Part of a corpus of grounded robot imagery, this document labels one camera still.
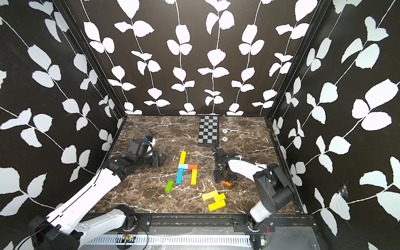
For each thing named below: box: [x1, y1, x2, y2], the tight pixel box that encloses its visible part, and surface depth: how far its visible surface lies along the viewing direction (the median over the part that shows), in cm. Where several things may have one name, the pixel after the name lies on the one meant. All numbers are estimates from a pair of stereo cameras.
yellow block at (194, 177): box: [190, 168, 198, 185], surface depth 92 cm
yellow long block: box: [179, 151, 187, 165], surface depth 98 cm
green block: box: [164, 180, 175, 193], surface depth 88 cm
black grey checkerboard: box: [197, 115, 220, 148], surface depth 109 cm
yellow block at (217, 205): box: [207, 199, 227, 212], surface depth 81 cm
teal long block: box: [175, 168, 184, 184], surface depth 90 cm
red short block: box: [188, 164, 199, 170], surface depth 95 cm
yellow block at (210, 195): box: [201, 190, 219, 202], surface depth 84 cm
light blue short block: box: [177, 163, 189, 170], surface depth 95 cm
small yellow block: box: [213, 193, 227, 203], surface depth 83 cm
